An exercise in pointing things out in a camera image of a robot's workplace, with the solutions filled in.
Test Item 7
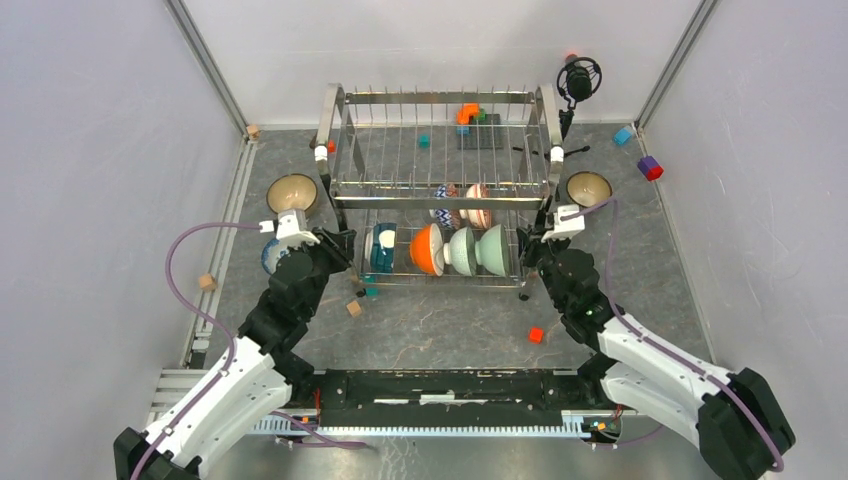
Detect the steel two-tier dish rack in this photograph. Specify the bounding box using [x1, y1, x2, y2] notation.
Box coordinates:
[313, 83, 564, 300]

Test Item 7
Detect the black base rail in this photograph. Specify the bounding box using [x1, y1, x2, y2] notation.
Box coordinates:
[286, 369, 615, 427]

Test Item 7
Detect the small wooden cube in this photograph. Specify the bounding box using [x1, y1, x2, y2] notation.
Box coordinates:
[346, 300, 363, 318]

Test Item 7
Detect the grey building baseplate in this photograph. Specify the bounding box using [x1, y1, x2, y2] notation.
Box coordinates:
[457, 114, 505, 150]

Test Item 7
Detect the celadon green front bowl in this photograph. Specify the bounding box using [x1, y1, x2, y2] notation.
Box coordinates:
[475, 224, 511, 277]

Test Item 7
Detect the black microphone on tripod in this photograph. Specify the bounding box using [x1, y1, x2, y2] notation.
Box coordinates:
[512, 53, 603, 161]

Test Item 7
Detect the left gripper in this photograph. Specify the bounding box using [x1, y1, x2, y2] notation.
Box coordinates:
[289, 225, 358, 318]

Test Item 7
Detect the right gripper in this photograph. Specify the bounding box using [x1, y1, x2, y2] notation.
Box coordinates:
[513, 225, 568, 310]

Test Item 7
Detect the wooden cube at left edge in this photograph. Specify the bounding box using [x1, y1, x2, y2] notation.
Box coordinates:
[197, 273, 218, 292]

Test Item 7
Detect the red cube block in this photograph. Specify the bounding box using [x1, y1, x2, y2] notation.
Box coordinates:
[527, 327, 545, 344]

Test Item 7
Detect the celadon green bowl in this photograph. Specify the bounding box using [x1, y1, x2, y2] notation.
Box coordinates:
[475, 224, 511, 277]
[443, 227, 478, 277]

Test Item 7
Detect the dark bowl with lattice band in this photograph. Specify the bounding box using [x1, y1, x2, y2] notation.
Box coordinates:
[566, 171, 613, 208]

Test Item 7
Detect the white blue floral bowl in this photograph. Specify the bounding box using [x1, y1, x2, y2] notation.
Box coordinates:
[260, 238, 289, 275]

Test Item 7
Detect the celadon green rear bowl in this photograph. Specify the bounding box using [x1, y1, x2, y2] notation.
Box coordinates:
[443, 227, 478, 277]

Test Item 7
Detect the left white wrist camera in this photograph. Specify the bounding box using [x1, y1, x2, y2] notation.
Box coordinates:
[259, 209, 320, 249]

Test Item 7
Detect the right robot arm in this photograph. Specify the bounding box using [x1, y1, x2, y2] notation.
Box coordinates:
[518, 228, 797, 479]

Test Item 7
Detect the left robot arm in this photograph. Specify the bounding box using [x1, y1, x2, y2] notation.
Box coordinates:
[113, 228, 356, 479]

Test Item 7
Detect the blue rimmed small bowl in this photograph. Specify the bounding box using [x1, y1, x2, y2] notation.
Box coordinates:
[364, 222, 397, 274]

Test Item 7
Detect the red white patterned bowl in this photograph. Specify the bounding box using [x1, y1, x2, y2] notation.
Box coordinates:
[460, 183, 493, 230]

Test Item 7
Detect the white bowl with orange rim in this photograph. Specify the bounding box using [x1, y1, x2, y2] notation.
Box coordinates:
[409, 224, 445, 277]

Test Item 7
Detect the orange arch block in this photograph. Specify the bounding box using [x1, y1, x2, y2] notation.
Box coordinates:
[456, 103, 480, 125]

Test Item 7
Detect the purple and red block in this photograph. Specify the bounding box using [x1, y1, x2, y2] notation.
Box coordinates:
[637, 155, 664, 182]

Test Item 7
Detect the copper bowl with floral motif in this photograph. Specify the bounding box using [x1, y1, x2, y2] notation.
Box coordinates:
[266, 173, 318, 216]

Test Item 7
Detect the light blue block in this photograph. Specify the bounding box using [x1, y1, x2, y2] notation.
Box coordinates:
[612, 125, 636, 146]

